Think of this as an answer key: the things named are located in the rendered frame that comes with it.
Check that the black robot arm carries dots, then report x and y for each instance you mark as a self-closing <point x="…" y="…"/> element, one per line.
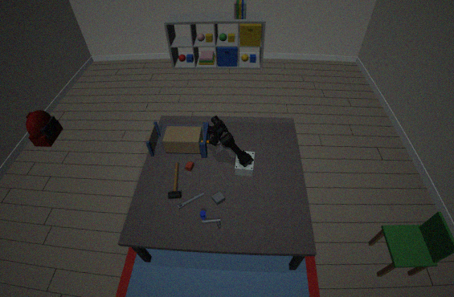
<point x="227" y="140"/>

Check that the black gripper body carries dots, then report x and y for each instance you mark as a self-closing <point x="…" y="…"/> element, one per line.
<point x="214" y="140"/>

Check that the hammer with yellow handle and black head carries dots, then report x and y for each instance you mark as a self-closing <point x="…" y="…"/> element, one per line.
<point x="175" y="193"/>

